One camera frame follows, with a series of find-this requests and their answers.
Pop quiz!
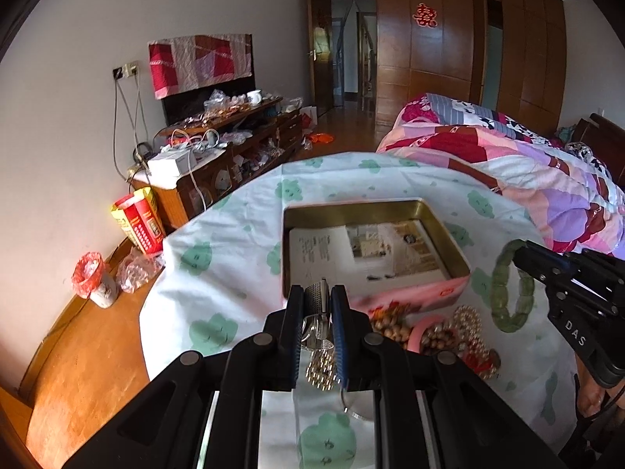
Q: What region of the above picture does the silver metal watch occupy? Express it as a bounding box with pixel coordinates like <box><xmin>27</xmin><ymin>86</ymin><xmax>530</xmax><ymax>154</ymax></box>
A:
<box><xmin>301</xmin><ymin>278</ymin><xmax>333</xmax><ymax>351</ymax></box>

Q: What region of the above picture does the brown wooden bead necklace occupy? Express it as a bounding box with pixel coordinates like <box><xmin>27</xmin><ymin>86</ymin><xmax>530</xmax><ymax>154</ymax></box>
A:
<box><xmin>368</xmin><ymin>301</ymin><xmax>460</xmax><ymax>356</ymax></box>

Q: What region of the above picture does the gold bead bracelet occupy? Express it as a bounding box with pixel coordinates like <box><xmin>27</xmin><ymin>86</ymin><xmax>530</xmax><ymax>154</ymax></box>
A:
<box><xmin>305</xmin><ymin>344</ymin><xmax>342</xmax><ymax>393</ymax></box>

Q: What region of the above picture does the green jade bangle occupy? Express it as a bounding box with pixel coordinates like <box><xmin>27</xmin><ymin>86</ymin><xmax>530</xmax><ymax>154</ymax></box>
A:
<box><xmin>489</xmin><ymin>238</ymin><xmax>536</xmax><ymax>334</ymax></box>

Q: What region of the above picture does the pearl necklace red tassel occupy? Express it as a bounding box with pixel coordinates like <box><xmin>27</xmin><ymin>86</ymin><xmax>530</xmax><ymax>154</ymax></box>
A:
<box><xmin>451</xmin><ymin>305</ymin><xmax>501</xmax><ymax>381</ymax></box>

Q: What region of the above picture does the wooden bedroom door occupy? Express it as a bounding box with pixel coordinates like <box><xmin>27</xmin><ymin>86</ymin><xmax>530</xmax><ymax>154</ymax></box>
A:
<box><xmin>307</xmin><ymin>0</ymin><xmax>334</xmax><ymax>116</ymax></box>

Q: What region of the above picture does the pink bangle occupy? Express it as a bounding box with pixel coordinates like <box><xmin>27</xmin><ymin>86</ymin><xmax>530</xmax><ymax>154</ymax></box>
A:
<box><xmin>407</xmin><ymin>315</ymin><xmax>460</xmax><ymax>356</ymax></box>

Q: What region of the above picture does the pink patchwork quilt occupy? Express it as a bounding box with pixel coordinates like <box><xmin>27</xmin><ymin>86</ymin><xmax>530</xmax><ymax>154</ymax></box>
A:
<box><xmin>377</xmin><ymin>93</ymin><xmax>624</xmax><ymax>258</ymax></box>

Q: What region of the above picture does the paper leaflet in tin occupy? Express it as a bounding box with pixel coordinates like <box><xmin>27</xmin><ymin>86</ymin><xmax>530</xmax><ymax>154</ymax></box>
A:
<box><xmin>284</xmin><ymin>220</ymin><xmax>450</xmax><ymax>297</ymax></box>

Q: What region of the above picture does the clear plastic bangle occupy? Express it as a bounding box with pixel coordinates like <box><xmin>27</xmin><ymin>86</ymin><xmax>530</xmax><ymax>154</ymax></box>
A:
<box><xmin>340</xmin><ymin>390</ymin><xmax>375</xmax><ymax>422</ymax></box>

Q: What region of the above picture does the white green cloud tablecloth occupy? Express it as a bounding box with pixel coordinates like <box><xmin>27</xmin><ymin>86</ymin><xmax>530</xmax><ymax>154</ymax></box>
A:
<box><xmin>139</xmin><ymin>152</ymin><xmax>575</xmax><ymax>450</ymax></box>

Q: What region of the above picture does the pink Genji tin box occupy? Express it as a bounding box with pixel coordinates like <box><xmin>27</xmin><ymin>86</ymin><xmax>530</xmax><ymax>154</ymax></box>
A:
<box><xmin>282</xmin><ymin>199</ymin><xmax>471</xmax><ymax>315</ymax></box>

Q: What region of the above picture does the dark wooden headboard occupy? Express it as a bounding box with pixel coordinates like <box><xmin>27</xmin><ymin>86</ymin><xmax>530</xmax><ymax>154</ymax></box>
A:
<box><xmin>572</xmin><ymin>113</ymin><xmax>625</xmax><ymax>188</ymax></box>

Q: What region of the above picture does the red yellow carton box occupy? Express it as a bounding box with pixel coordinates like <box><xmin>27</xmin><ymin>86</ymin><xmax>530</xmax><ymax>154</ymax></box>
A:
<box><xmin>110</xmin><ymin>188</ymin><xmax>165</xmax><ymax>255</ymax></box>

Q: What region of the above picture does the wooden TV cabinet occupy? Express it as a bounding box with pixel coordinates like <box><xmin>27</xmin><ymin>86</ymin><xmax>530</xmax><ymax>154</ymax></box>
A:
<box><xmin>130</xmin><ymin>100</ymin><xmax>303</xmax><ymax>233</ymax></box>

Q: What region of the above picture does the white device box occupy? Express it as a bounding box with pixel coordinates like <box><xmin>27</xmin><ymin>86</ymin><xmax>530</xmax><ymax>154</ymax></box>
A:
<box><xmin>146</xmin><ymin>148</ymin><xmax>197</xmax><ymax>190</ymax></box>

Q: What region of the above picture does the red plastic bag bin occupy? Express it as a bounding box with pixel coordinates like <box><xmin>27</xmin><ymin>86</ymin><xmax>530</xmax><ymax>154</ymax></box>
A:
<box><xmin>71</xmin><ymin>252</ymin><xmax>120</xmax><ymax>309</ymax></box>

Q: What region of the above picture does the brown wooden wardrobe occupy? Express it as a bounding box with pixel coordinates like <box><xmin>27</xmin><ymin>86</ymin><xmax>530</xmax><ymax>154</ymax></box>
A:
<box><xmin>375</xmin><ymin>0</ymin><xmax>567</xmax><ymax>136</ymax></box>

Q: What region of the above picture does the red double happiness sticker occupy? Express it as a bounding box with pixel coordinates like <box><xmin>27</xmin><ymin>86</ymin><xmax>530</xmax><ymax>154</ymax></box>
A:
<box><xmin>412</xmin><ymin>2</ymin><xmax>438</xmax><ymax>29</ymax></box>

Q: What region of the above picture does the television with patchwork cover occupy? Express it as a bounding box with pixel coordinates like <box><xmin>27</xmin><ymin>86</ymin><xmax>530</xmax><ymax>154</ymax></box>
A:
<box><xmin>148</xmin><ymin>34</ymin><xmax>256</xmax><ymax>125</ymax></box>

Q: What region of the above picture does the wall power socket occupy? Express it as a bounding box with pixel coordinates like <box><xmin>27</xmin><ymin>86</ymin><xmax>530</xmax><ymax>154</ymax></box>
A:
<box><xmin>112</xmin><ymin>61</ymin><xmax>138</xmax><ymax>81</ymax></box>

